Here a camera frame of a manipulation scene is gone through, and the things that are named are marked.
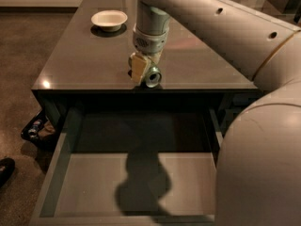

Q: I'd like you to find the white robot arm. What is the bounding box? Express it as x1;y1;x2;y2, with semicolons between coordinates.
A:
140;0;301;226

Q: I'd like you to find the white bowl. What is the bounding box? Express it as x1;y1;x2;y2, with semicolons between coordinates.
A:
91;10;128;32

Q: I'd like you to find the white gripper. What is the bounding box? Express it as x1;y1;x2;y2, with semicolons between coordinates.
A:
130;26;169;85

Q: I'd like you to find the open grey top drawer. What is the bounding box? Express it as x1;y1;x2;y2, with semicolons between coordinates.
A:
30;108;220;226

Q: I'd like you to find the black shoe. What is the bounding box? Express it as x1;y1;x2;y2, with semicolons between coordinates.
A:
0;157;15;187

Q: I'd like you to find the green soda can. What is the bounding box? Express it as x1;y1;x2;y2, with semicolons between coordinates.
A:
138;60;162;88

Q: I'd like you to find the black bin with cans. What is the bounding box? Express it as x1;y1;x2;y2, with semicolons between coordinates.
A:
21;109;58;151

